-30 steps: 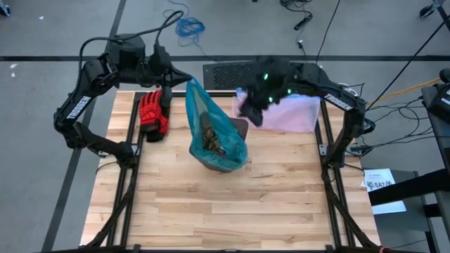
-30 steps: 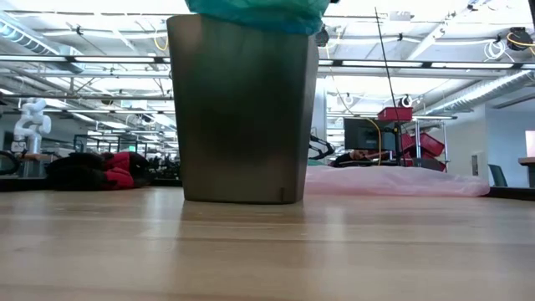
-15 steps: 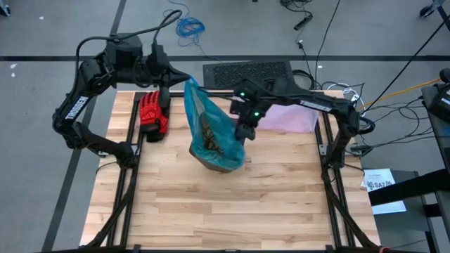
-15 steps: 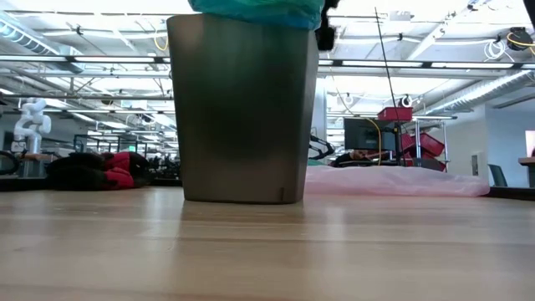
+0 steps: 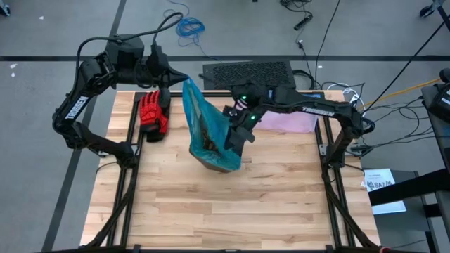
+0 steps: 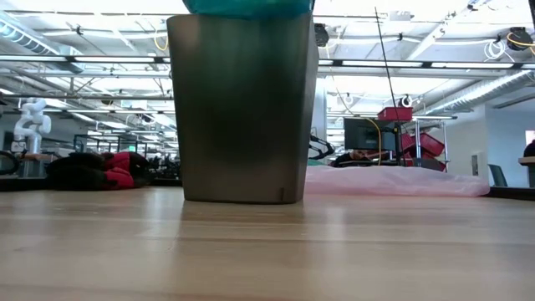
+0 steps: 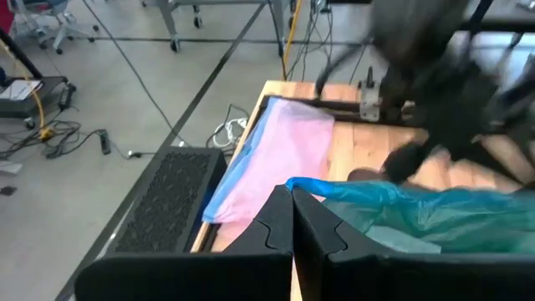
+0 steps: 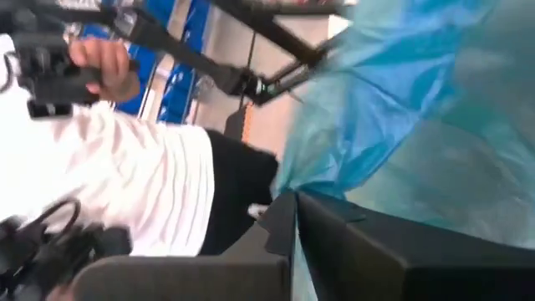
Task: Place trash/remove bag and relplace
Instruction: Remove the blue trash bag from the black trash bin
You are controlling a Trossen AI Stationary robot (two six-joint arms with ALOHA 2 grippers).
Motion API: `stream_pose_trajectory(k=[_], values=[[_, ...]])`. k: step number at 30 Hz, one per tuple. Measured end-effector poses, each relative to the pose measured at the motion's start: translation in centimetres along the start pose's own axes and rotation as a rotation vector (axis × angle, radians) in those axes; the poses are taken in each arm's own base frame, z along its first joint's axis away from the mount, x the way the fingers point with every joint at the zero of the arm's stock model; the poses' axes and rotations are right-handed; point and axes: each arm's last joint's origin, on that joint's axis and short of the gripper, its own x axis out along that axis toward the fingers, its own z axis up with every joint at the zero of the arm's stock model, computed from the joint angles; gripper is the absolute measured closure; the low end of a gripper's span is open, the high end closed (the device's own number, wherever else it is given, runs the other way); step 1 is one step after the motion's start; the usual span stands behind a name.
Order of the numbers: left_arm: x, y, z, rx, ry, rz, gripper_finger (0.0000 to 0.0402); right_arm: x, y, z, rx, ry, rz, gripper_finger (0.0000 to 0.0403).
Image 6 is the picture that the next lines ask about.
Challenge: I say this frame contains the grey plastic trash bin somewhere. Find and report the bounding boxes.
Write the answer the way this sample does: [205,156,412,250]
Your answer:
[166,12,320,206]

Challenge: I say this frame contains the pink plastic trash bag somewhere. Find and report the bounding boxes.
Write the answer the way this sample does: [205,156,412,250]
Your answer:
[303,166,491,198]

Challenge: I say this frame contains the teal plastic trash bag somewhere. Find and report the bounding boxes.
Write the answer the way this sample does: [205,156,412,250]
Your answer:
[181,0,316,21]

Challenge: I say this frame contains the white round column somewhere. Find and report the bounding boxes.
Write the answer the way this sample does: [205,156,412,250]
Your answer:
[311,77,329,139]

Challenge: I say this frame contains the black monitor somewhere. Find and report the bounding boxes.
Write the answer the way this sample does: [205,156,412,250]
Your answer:
[344,118,397,153]

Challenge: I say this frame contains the red and black cloth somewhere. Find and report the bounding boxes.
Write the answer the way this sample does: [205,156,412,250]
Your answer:
[44,150,152,192]

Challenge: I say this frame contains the metal shelf rack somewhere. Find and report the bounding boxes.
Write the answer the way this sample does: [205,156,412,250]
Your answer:
[411,115,458,173]

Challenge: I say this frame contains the tilted red storage bin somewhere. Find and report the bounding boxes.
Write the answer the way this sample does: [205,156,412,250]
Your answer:
[400,132,446,158]

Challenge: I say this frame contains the dark storage bin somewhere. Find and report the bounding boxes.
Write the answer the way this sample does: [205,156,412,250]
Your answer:
[403,153,447,173]

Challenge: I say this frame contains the black workstation frames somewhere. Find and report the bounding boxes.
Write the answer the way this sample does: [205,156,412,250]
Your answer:
[74,133,148,156]

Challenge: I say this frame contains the teal chair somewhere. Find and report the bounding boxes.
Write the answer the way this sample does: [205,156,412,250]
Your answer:
[487,164,509,189]

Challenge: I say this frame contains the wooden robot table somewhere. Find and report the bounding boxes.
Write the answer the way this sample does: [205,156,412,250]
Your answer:
[16,152,55,165]

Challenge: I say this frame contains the wooden desk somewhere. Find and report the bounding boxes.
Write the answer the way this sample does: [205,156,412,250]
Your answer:
[517,156,535,189]

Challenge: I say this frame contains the black aluminium table frame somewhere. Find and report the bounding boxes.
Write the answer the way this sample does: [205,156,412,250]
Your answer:
[0,177,535,201]

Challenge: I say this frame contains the yellow hanging cable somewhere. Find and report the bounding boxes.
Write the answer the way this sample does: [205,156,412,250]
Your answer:
[324,41,384,166]

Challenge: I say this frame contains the black ceiling cable reel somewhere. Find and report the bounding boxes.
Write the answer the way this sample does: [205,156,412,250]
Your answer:
[484,27,535,58]
[313,23,342,59]

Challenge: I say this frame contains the thin black hanging cable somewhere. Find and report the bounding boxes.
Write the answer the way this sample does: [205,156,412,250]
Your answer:
[373,6,403,126]

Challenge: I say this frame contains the black arm base cable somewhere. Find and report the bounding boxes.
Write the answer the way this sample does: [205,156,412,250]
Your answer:
[0,150,21,176]

